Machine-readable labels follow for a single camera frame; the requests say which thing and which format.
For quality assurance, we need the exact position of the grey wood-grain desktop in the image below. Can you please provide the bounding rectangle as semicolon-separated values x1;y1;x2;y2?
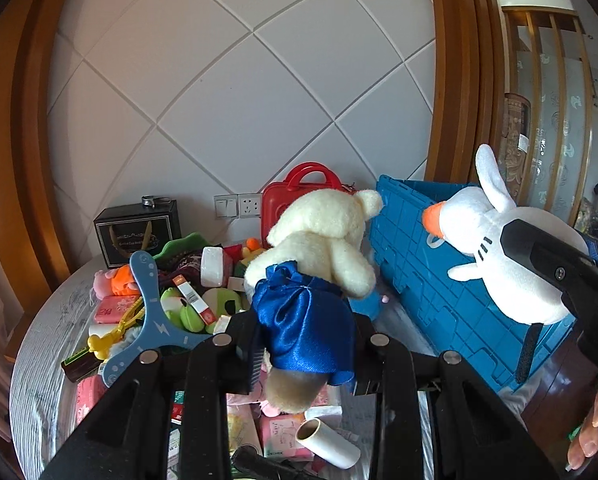
9;247;534;480

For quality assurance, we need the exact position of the red patterned rolled carpet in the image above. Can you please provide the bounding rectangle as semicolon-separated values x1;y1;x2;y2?
498;92;533;202

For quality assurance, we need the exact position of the green white round toy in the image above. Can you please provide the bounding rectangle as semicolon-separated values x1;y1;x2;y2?
204;287;246;335

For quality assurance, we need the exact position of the red toy suitcase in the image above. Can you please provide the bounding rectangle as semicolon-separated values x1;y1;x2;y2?
261;162;354;252

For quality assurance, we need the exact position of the wooden wall trim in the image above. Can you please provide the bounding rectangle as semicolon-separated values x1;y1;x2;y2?
0;0;88;311

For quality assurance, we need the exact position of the yellow duck plush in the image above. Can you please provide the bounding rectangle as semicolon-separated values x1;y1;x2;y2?
224;237;267;277

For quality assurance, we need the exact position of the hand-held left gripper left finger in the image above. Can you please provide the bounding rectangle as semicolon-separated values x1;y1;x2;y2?
39;310;264;480

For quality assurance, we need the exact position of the green frog toy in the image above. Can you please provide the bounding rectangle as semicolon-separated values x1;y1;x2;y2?
160;287;204;334

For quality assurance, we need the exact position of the black strap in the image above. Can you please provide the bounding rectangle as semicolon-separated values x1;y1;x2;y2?
515;321;546;387

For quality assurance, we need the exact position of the frosted glass partition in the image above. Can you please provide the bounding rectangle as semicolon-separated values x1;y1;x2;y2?
501;7;598;227

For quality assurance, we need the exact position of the pink pad packet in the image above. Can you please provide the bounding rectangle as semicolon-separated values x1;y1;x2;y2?
259;412;316;461

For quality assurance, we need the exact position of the white goose plush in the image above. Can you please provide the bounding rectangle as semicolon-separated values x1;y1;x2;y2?
421;144;590;326

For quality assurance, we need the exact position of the person's right hand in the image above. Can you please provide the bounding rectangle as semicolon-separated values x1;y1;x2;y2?
566;380;598;471

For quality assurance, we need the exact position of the pink floral packet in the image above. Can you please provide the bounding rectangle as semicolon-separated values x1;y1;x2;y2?
75;375;106;427

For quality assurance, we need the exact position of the white teddy bear blue cape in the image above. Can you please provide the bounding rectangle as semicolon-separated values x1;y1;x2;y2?
244;187;384;416

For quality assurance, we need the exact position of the dark rectangular box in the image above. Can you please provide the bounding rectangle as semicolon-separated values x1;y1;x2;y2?
61;345;106;384

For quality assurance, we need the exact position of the blue plush toy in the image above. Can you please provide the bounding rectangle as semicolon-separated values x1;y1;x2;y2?
351;289;382;322

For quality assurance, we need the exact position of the red white slim box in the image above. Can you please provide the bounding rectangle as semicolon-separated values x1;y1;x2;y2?
176;280;218;326

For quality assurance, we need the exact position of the pink and white box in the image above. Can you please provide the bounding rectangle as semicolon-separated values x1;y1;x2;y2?
200;246;234;289

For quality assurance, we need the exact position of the black handle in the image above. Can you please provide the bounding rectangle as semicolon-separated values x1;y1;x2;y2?
231;445;300;480

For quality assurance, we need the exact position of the green scalloped tray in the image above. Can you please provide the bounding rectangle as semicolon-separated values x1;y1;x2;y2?
153;232;210;272

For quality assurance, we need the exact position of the black gift box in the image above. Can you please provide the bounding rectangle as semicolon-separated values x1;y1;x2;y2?
94;200;180;269

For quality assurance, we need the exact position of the wall socket plate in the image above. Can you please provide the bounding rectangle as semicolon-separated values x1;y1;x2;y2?
238;192;264;218

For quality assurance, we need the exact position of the wall switch plate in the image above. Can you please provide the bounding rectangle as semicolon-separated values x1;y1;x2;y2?
214;194;240;219

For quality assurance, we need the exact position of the blue plastic crate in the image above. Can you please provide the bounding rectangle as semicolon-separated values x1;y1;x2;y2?
368;175;577;393

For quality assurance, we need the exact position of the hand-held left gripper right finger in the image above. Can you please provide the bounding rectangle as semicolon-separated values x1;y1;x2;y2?
351;312;562;480

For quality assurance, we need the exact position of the yellow plastic toy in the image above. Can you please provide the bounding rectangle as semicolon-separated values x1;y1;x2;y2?
86;305;146;362

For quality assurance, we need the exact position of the wooden door frame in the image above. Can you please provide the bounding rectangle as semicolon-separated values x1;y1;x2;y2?
426;0;504;187

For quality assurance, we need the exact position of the pink tissue packet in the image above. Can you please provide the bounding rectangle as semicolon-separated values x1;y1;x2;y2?
93;295;142;324

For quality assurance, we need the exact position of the white paper roll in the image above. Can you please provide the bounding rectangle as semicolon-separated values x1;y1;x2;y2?
296;417;362;471

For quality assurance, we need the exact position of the pale yellow packet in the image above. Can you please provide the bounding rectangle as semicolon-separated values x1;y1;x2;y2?
227;405;262;457

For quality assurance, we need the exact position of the blue three-blade boomerang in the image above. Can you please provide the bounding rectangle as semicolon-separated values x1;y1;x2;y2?
99;251;216;389

